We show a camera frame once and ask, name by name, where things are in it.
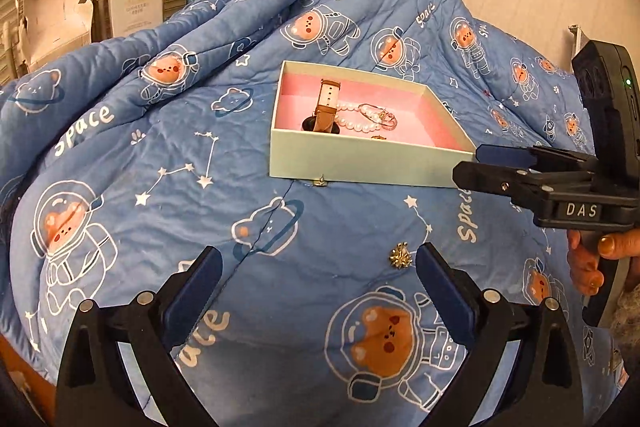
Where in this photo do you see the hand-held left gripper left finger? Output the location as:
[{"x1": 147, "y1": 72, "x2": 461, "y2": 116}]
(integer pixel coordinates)
[{"x1": 55, "y1": 246, "x2": 223, "y2": 427}]

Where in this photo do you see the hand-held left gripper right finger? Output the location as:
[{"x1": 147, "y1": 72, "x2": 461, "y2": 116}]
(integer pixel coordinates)
[{"x1": 415, "y1": 243, "x2": 586, "y2": 427}]

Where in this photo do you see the brown strap wristwatch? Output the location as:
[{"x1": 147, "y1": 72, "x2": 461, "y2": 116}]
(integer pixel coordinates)
[{"x1": 302, "y1": 78, "x2": 343, "y2": 134}]

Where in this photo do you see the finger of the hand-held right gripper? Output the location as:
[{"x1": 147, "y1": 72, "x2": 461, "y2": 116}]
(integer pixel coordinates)
[
  {"x1": 452, "y1": 161, "x2": 596, "y2": 208},
  {"x1": 475, "y1": 145, "x2": 596, "y2": 170}
]

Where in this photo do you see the light green box pink inside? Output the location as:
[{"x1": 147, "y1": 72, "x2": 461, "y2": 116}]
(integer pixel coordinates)
[{"x1": 270, "y1": 60, "x2": 478, "y2": 188}]

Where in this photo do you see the thin bracelet with charms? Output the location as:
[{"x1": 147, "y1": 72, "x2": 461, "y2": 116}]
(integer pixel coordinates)
[{"x1": 359, "y1": 103, "x2": 399, "y2": 131}]

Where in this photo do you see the blue astronaut bear printed blanket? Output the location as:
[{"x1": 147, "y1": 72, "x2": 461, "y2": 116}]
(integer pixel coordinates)
[{"x1": 0, "y1": 0, "x2": 640, "y2": 427}]

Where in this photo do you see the gold snowflake brooch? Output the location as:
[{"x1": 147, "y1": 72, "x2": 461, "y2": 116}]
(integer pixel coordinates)
[{"x1": 387, "y1": 244, "x2": 414, "y2": 267}]

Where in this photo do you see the white pearl bracelet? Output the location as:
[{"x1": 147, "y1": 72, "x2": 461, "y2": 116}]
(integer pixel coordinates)
[{"x1": 336, "y1": 103, "x2": 388, "y2": 132}]

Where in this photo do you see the person's right hand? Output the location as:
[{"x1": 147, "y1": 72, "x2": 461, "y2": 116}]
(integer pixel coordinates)
[{"x1": 566, "y1": 229, "x2": 640, "y2": 296}]

